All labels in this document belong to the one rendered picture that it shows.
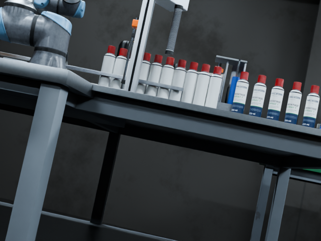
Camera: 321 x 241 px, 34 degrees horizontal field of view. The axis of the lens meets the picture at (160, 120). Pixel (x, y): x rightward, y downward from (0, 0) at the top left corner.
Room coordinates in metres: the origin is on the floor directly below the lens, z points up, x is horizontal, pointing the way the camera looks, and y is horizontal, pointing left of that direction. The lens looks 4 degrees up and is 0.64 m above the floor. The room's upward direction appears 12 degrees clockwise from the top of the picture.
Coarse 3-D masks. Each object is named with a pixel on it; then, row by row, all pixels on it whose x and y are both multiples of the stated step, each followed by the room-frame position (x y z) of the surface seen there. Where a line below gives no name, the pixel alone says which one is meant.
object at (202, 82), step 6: (204, 66) 2.17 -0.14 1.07; (204, 72) 2.17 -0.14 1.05; (198, 78) 2.18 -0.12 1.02; (204, 78) 2.16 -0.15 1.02; (198, 84) 2.17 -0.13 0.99; (204, 84) 2.16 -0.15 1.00; (198, 90) 2.17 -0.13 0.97; (204, 90) 2.17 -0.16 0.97; (198, 96) 2.16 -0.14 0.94; (204, 96) 2.17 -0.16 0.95; (198, 102) 2.16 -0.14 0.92; (204, 102) 2.18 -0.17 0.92
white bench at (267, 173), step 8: (264, 168) 3.79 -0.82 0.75; (272, 168) 3.18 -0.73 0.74; (264, 176) 3.19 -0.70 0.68; (296, 176) 3.16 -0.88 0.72; (304, 176) 3.15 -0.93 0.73; (312, 176) 3.14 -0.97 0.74; (320, 176) 3.13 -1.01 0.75; (264, 184) 3.19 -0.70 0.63; (320, 184) 3.72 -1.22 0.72; (264, 192) 3.18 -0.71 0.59; (264, 200) 3.18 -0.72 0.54; (256, 208) 3.80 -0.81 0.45; (264, 208) 3.18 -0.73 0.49; (256, 216) 3.19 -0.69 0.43; (256, 224) 3.19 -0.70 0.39; (256, 232) 3.18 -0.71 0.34; (256, 240) 3.18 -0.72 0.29
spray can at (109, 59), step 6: (108, 48) 2.21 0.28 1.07; (114, 48) 2.21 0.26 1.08; (108, 54) 2.20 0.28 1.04; (114, 54) 2.21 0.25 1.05; (108, 60) 2.19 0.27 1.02; (114, 60) 2.21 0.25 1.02; (102, 66) 2.20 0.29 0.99; (108, 66) 2.19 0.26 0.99; (108, 72) 2.20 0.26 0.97; (102, 78) 2.19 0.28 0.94; (108, 78) 2.20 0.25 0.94; (102, 84) 2.19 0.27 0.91; (108, 84) 2.20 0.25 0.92
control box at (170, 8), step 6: (156, 0) 2.10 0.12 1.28; (162, 0) 2.08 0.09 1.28; (168, 0) 2.06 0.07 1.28; (174, 0) 2.08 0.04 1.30; (180, 0) 2.11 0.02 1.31; (186, 0) 2.14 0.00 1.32; (162, 6) 2.16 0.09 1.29; (168, 6) 2.14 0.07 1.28; (174, 6) 2.12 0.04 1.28; (186, 6) 2.15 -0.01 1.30
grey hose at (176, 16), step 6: (180, 6) 2.09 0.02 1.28; (174, 12) 2.09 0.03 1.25; (180, 12) 2.09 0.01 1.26; (174, 18) 2.09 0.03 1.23; (180, 18) 2.11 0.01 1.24; (174, 24) 2.09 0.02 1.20; (174, 30) 2.09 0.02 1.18; (174, 36) 2.09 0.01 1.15; (168, 42) 2.09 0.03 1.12; (174, 42) 2.09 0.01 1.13; (168, 48) 2.09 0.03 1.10; (168, 54) 2.09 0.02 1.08
